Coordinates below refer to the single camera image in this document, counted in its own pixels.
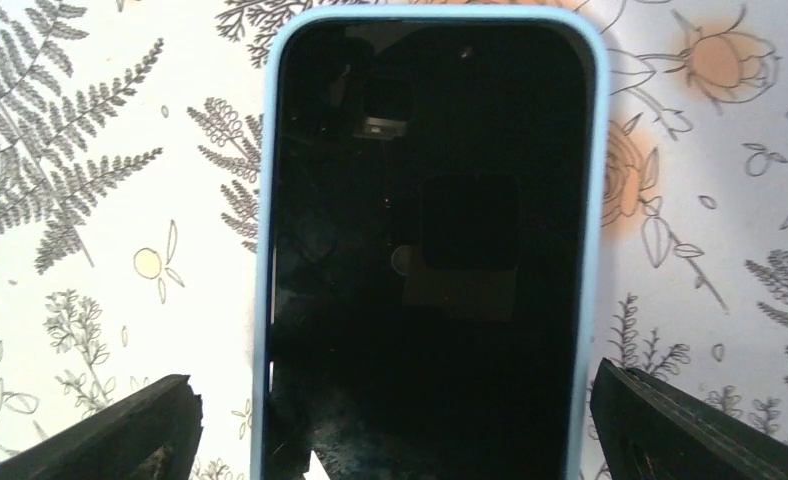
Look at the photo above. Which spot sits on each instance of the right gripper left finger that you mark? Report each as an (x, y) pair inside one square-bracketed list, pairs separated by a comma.
[(153, 433)]

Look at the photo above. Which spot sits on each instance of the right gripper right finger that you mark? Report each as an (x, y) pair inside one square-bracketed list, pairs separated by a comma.
[(649, 429)]

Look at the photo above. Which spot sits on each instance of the phone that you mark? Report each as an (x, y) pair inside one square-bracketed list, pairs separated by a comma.
[(428, 242)]

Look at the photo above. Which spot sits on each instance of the floral patterned table mat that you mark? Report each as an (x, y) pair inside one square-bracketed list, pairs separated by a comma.
[(128, 149)]

